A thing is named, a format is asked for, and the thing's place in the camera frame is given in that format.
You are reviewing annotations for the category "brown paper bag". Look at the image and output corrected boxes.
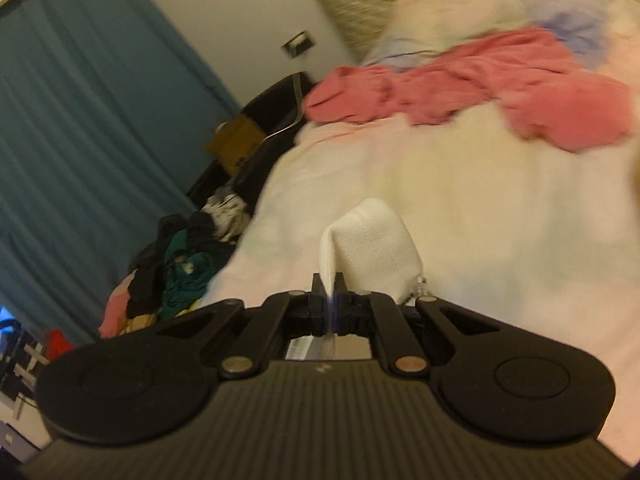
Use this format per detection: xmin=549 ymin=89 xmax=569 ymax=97
xmin=204 ymin=115 xmax=267 ymax=177

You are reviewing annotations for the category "patterned white cloth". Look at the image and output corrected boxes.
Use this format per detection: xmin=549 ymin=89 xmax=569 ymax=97
xmin=202 ymin=191 xmax=249 ymax=244

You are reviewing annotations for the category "wall switch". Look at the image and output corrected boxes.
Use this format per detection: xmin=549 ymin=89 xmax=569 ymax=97
xmin=281 ymin=30 xmax=317 ymax=59

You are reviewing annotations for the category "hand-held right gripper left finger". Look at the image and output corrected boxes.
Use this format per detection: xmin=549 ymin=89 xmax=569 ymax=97
xmin=155 ymin=274 xmax=332 ymax=378

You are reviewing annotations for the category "pink garment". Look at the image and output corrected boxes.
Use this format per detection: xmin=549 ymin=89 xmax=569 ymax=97
xmin=304 ymin=27 xmax=634 ymax=154

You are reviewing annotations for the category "dark green garment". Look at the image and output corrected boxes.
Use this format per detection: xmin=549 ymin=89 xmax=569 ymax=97
xmin=160 ymin=237 xmax=237 ymax=319

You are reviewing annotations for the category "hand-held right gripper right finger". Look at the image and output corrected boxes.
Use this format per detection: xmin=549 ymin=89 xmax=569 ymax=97
xmin=334 ymin=272 xmax=501 ymax=376

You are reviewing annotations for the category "teal curtain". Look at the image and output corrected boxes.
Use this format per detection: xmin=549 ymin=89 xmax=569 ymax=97
xmin=0 ymin=0 xmax=242 ymax=346

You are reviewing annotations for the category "black garment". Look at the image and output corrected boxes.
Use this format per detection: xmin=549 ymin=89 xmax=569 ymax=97
xmin=127 ymin=211 xmax=217 ymax=319

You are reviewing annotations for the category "pink cloth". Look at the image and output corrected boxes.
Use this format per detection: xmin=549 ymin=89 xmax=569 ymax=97
xmin=97 ymin=280 xmax=134 ymax=339

